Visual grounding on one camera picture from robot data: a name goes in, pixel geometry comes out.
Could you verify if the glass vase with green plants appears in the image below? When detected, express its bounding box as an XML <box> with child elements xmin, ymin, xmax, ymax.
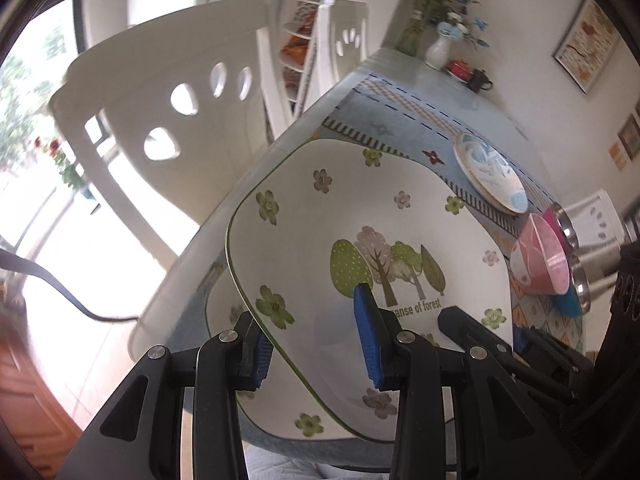
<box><xmin>395</xmin><ymin>0</ymin><xmax>476</xmax><ymax>58</ymax></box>

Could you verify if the white corner shelf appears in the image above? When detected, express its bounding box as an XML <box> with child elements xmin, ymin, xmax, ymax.
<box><xmin>272</xmin><ymin>0</ymin><xmax>346</xmax><ymax>116</ymax></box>

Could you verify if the square floral tree-print plate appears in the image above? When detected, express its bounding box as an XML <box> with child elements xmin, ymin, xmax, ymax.
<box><xmin>205</xmin><ymin>138</ymin><xmax>516</xmax><ymax>443</ymax></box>

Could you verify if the dark teapot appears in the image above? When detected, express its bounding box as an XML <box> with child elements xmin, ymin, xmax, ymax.
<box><xmin>467</xmin><ymin>67</ymin><xmax>495</xmax><ymax>92</ymax></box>

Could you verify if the large framed wall picture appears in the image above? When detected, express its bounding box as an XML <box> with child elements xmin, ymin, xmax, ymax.
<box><xmin>552</xmin><ymin>0</ymin><xmax>623</xmax><ymax>95</ymax></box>

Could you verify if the pink ceramic bowl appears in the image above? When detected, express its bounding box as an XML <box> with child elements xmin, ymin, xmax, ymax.
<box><xmin>510</xmin><ymin>213</ymin><xmax>571</xmax><ymax>296</ymax></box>

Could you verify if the grey fleece clothing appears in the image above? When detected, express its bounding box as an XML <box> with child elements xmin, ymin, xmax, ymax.
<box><xmin>245</xmin><ymin>447</ymin><xmax>396</xmax><ymax>480</ymax></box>

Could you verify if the pink steel bowl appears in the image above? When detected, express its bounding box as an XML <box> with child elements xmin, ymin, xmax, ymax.
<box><xmin>542</xmin><ymin>203</ymin><xmax>581</xmax><ymax>251</ymax></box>

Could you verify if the potted plant with red flowers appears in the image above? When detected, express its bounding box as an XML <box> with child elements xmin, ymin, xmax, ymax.
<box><xmin>35</xmin><ymin>135</ymin><xmax>93</xmax><ymax>198</ymax></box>

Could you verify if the white vase with blue flowers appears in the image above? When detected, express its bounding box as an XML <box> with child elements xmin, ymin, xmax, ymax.
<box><xmin>425</xmin><ymin>7</ymin><xmax>493</xmax><ymax>71</ymax></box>

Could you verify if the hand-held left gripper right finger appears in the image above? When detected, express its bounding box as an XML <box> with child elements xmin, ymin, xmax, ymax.
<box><xmin>352</xmin><ymin>282</ymin><xmax>566</xmax><ymax>480</ymax></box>

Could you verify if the red dish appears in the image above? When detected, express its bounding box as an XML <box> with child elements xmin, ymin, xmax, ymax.
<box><xmin>446</xmin><ymin>58</ymin><xmax>473</xmax><ymax>81</ymax></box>

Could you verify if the round blue-patterned plate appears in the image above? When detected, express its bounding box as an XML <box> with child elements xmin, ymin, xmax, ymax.
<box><xmin>453</xmin><ymin>131</ymin><xmax>529</xmax><ymax>216</ymax></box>

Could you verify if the blue steel bowl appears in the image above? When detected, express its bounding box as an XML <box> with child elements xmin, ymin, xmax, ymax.
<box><xmin>555</xmin><ymin>255</ymin><xmax>593</xmax><ymax>317</ymax></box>

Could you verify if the blue patterned table mat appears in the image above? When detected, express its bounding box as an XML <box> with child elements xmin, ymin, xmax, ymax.
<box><xmin>197</xmin><ymin>72</ymin><xmax>586</xmax><ymax>466</ymax></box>

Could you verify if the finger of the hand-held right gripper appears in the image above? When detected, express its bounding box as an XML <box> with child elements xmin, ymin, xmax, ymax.
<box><xmin>510</xmin><ymin>326</ymin><xmax>597</xmax><ymax>404</ymax></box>
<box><xmin>437</xmin><ymin>305</ymin><xmax>517</xmax><ymax>369</ymax></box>

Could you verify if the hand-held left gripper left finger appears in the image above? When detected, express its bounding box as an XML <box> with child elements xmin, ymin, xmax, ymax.
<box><xmin>55</xmin><ymin>310</ymin><xmax>275</xmax><ymax>480</ymax></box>

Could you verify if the white chair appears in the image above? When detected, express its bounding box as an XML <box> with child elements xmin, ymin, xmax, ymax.
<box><xmin>565</xmin><ymin>189</ymin><xmax>626</xmax><ymax>281</ymax></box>
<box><xmin>314</xmin><ymin>0</ymin><xmax>372</xmax><ymax>107</ymax></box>
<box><xmin>47</xmin><ymin>0</ymin><xmax>281</xmax><ymax>356</ymax></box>

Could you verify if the black cable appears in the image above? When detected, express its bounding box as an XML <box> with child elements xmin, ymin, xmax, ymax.
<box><xmin>0</xmin><ymin>247</ymin><xmax>141</xmax><ymax>322</ymax></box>

